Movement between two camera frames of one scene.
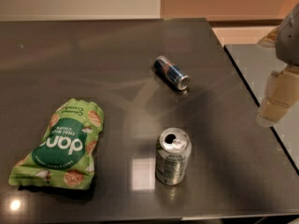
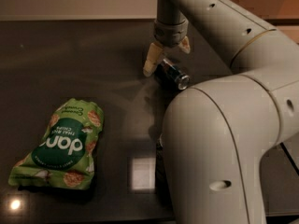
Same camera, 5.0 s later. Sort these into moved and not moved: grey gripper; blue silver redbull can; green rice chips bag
Moved: grey gripper
Not moved: green rice chips bag; blue silver redbull can
